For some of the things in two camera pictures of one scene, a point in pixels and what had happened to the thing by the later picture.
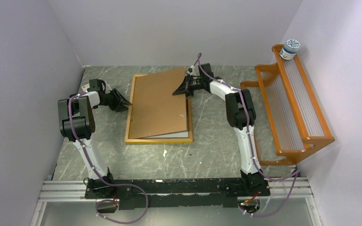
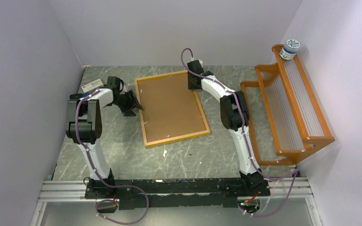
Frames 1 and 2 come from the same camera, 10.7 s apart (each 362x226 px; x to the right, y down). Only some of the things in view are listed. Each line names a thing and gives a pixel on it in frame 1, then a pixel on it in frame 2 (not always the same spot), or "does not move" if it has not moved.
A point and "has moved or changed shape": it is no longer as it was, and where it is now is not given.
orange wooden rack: x=291 y=117 does not move
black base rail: x=135 y=193 does not move
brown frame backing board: x=155 y=110 has moved or changed shape
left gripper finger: x=124 y=103 to x=135 y=100
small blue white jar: x=290 y=49 does not move
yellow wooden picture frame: x=189 y=140 has moved or changed shape
